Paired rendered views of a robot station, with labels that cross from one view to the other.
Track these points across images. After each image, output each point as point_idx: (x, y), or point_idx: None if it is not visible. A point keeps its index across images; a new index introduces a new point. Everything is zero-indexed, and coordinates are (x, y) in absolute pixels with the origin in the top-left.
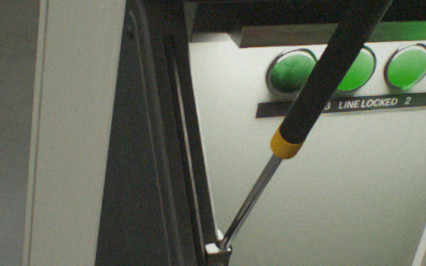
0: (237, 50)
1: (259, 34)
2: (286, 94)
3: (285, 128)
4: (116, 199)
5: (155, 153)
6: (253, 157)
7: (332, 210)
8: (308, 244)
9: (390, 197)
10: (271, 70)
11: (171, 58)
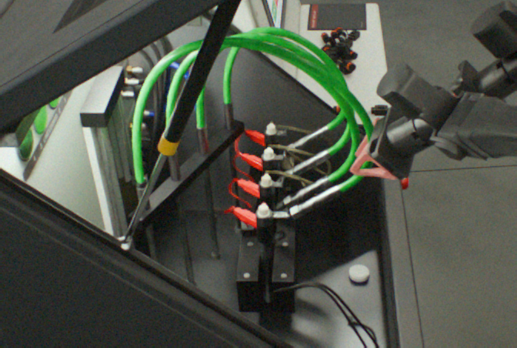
0: (2, 153)
1: (21, 130)
2: (30, 155)
3: (175, 136)
4: (11, 296)
5: (51, 235)
6: None
7: (67, 201)
8: None
9: (77, 169)
10: (19, 149)
11: (9, 180)
